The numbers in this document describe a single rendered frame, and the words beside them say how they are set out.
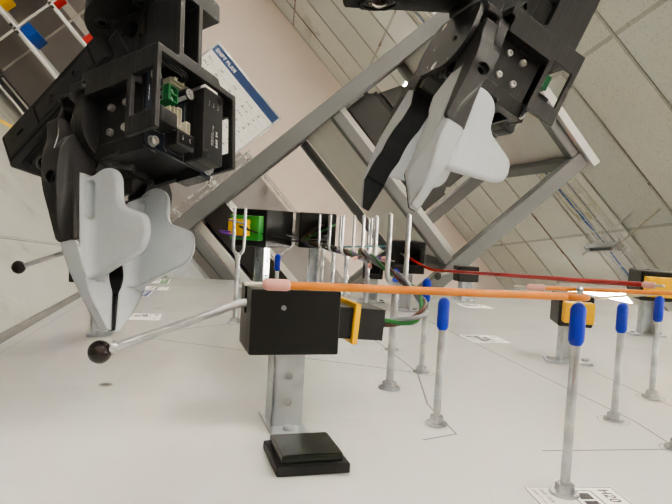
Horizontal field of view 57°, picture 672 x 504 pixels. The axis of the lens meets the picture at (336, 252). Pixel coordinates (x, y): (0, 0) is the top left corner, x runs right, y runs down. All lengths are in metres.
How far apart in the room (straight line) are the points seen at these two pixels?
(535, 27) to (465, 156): 0.10
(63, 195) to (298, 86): 7.83
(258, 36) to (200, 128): 8.00
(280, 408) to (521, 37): 0.28
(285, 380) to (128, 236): 0.13
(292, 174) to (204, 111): 7.54
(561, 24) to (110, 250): 0.33
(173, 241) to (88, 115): 0.09
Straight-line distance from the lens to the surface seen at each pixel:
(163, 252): 0.39
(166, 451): 0.37
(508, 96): 0.43
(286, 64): 8.26
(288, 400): 0.42
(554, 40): 0.44
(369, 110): 1.44
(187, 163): 0.39
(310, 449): 0.35
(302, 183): 7.91
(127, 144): 0.37
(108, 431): 0.41
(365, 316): 0.40
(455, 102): 0.38
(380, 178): 0.45
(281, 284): 0.29
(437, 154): 0.37
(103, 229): 0.37
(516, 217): 1.46
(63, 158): 0.38
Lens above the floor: 1.11
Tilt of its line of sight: 6 degrees up
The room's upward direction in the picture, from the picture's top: 50 degrees clockwise
